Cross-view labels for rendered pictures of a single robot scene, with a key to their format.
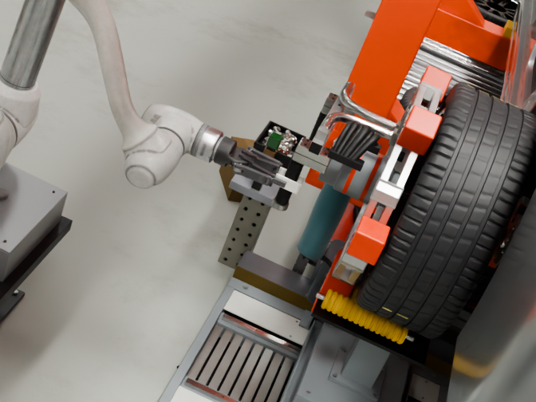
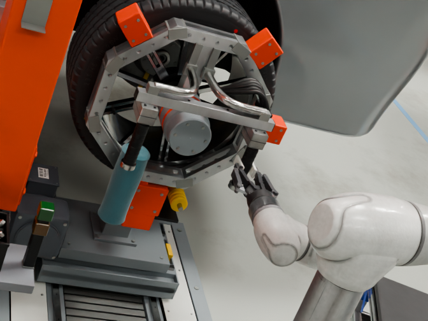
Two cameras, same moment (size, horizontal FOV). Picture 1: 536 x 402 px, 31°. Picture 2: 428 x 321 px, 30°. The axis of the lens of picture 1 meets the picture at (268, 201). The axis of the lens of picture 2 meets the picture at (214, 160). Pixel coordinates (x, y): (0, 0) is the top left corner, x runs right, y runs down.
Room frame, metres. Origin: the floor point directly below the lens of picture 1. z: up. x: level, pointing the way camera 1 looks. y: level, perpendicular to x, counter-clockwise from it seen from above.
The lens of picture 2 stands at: (3.28, 1.76, 1.89)
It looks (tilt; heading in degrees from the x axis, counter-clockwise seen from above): 27 degrees down; 241
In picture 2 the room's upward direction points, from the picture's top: 24 degrees clockwise
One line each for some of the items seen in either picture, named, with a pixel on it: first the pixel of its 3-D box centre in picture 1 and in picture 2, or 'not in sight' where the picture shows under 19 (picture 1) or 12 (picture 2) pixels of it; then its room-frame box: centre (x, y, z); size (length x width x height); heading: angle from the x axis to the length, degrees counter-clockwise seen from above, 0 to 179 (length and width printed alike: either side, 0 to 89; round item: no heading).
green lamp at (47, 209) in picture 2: (274, 140); (45, 211); (2.73, 0.05, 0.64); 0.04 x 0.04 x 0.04; 85
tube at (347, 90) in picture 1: (376, 96); (176, 68); (2.43, -0.17, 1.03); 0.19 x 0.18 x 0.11; 85
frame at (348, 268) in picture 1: (386, 184); (179, 107); (2.32, -0.28, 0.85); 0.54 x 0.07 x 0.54; 175
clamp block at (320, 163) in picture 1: (313, 155); (254, 133); (2.17, -0.06, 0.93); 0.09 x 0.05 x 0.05; 85
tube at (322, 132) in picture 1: (364, 123); (239, 84); (2.23, -0.15, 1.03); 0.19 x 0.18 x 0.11; 85
